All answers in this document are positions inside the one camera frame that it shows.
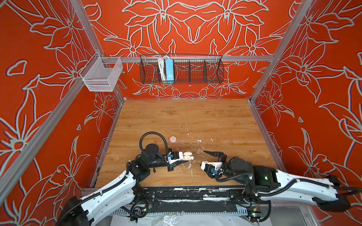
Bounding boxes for white earbud charging case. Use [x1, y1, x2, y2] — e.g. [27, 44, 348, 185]
[183, 152, 194, 161]

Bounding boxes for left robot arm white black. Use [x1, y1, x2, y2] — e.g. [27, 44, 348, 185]
[56, 131, 194, 226]

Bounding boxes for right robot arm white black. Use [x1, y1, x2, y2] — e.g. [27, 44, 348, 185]
[200, 151, 362, 212]

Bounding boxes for small circuit board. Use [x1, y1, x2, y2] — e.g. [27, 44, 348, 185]
[247, 208, 263, 225]

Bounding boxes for light blue box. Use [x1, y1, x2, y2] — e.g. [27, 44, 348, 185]
[165, 58, 174, 83]

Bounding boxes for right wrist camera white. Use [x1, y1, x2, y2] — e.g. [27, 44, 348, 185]
[201, 161, 223, 179]

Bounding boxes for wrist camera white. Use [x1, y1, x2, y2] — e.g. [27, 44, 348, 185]
[201, 161, 223, 179]
[168, 152, 183, 160]

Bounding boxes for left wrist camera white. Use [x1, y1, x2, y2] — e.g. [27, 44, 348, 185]
[168, 152, 183, 160]

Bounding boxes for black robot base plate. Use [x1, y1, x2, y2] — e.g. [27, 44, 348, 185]
[135, 186, 271, 214]

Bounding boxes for aluminium frame rail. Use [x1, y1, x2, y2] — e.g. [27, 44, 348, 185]
[246, 0, 313, 170]

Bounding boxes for grey slotted cable duct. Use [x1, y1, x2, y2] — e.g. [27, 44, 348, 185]
[110, 207, 248, 218]

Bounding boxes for black wire wall basket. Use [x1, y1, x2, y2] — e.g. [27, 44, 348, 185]
[140, 54, 225, 85]

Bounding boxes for white coiled cable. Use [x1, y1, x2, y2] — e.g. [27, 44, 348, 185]
[157, 56, 166, 82]

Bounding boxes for white wire mesh basket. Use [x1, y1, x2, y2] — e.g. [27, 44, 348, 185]
[80, 52, 123, 92]

